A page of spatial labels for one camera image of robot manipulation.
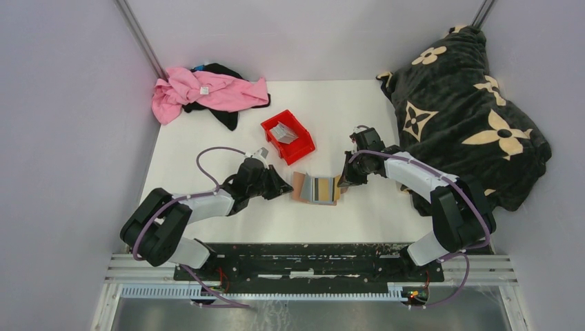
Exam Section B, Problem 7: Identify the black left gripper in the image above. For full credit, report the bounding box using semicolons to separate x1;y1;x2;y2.
248;165;294;201

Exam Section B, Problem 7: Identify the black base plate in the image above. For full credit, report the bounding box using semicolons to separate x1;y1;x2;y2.
193;243;445;282

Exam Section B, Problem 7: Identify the black floral blanket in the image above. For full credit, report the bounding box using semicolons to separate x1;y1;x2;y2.
377;26;552;212

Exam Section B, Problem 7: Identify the stack of credit cards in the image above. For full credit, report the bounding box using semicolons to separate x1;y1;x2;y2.
269;122;298;145

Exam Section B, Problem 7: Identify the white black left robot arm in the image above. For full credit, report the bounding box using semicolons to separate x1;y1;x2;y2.
120;157;293;281

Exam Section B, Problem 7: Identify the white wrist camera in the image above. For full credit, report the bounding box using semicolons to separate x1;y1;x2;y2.
349;128;361;143
250;148;268;163

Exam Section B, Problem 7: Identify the red plastic bin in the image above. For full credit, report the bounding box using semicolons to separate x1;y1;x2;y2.
261;110;316;166

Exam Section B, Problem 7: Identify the pink cloth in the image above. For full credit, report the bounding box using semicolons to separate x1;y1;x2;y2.
151;67;270;125

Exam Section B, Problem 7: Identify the black garment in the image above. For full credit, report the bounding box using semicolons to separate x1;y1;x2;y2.
174;63;271;131

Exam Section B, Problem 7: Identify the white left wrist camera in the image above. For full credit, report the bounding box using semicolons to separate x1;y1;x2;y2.
250;148;268;163

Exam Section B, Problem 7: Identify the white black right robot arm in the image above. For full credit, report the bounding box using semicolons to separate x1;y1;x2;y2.
337;126;496;281

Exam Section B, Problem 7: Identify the tan leather card holder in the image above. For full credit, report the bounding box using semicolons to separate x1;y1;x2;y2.
291;172;348;205

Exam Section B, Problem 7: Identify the yellow credit card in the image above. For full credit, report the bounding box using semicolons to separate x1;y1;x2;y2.
315;177;332;202

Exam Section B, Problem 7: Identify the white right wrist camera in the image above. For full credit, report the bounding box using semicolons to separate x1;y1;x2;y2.
349;128;361;143

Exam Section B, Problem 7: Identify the aluminium rail frame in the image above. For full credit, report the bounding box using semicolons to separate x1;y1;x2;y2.
90;254;528;330

